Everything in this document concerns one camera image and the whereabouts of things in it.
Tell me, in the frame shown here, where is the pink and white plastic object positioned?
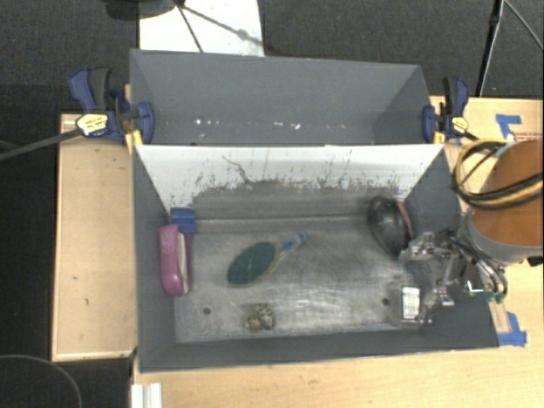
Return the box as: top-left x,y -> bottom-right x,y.
157,224 -> 193,298

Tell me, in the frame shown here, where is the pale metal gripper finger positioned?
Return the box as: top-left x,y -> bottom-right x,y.
399,285 -> 439,327
398,231 -> 438,264

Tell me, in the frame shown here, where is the black rounded object red trim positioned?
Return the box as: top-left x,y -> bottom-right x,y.
366,195 -> 414,259

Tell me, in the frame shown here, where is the grey metal bin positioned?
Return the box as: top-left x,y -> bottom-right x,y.
127,48 -> 501,374

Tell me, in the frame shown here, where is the pale wood flat board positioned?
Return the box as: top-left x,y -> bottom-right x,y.
50,112 -> 138,362

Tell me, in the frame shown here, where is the green scrub brush blue handle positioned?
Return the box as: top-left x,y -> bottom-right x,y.
225,230 -> 309,288

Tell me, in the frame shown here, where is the speckled beige small toy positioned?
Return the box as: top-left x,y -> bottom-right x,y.
243,302 -> 278,334

